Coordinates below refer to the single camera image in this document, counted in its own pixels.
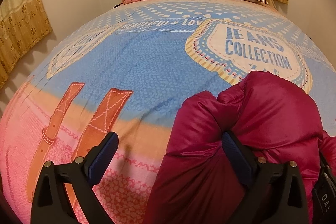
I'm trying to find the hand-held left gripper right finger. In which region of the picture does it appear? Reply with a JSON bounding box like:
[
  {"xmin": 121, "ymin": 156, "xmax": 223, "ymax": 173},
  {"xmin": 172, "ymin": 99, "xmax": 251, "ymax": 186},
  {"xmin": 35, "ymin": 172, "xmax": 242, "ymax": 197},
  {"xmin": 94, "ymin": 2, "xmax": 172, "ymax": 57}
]
[{"xmin": 221, "ymin": 131, "xmax": 310, "ymax": 224}]

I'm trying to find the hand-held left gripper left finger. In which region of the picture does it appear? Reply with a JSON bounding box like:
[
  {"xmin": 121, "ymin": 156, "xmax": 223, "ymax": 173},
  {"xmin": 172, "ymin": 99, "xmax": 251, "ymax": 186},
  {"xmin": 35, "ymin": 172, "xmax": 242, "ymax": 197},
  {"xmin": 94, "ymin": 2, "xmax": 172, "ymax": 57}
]
[{"xmin": 31, "ymin": 132, "xmax": 119, "ymax": 224}]

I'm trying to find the maroon puffer jacket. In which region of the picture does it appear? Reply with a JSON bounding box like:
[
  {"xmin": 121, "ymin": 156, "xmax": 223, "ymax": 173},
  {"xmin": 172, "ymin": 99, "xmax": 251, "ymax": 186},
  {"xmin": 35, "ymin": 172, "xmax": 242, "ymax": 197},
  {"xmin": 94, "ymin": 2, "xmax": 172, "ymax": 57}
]
[{"xmin": 143, "ymin": 70, "xmax": 336, "ymax": 224}]

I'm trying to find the blue and pink printed blanket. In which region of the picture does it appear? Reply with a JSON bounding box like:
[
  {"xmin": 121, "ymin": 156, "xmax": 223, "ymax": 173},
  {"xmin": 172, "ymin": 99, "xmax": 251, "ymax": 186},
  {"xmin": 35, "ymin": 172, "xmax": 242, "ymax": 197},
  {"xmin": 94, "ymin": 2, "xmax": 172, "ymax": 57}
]
[{"xmin": 0, "ymin": 0, "xmax": 336, "ymax": 224}]

